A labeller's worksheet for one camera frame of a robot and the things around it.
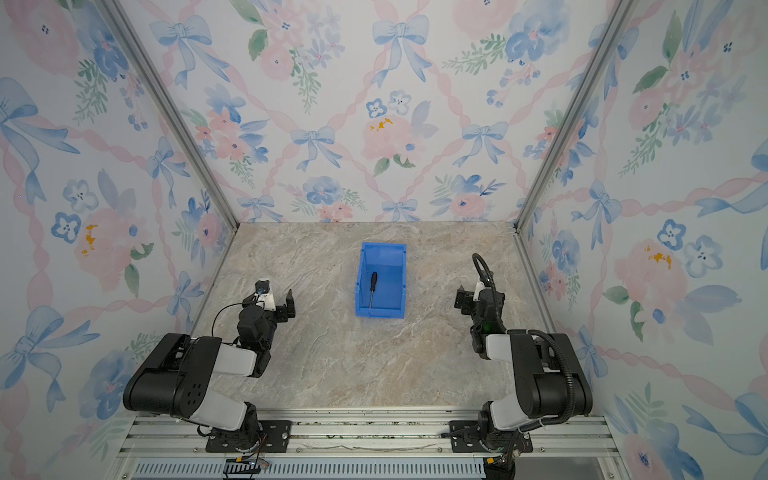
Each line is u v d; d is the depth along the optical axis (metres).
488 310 0.71
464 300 0.85
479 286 0.83
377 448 0.73
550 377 0.45
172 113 0.86
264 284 0.78
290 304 0.86
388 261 1.04
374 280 1.03
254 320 0.69
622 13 0.69
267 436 0.73
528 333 0.50
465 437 0.73
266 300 0.78
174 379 0.44
